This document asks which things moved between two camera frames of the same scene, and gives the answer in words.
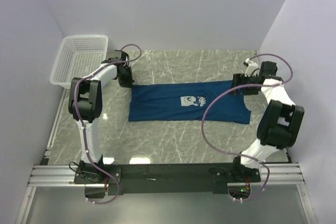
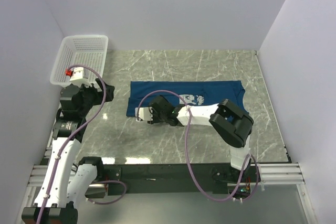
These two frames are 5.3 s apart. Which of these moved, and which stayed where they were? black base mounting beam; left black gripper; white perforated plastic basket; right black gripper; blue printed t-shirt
Moved: right black gripper; left black gripper
Stayed: blue printed t-shirt; black base mounting beam; white perforated plastic basket
